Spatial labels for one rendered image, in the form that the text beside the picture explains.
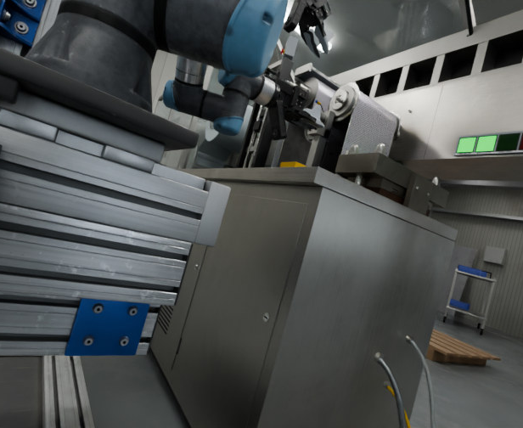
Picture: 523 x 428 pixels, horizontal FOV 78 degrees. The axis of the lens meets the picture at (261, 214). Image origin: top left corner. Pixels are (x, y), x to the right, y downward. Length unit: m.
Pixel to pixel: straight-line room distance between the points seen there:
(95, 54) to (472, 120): 1.18
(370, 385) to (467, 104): 0.99
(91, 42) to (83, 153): 0.12
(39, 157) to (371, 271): 0.79
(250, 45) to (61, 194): 0.28
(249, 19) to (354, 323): 0.76
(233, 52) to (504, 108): 1.03
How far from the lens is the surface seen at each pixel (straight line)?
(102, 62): 0.43
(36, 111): 0.42
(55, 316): 0.49
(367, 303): 0.96
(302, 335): 0.83
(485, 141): 1.29
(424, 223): 1.10
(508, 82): 1.38
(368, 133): 1.28
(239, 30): 0.44
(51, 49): 0.46
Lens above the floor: 0.73
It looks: 2 degrees up
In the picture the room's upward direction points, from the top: 16 degrees clockwise
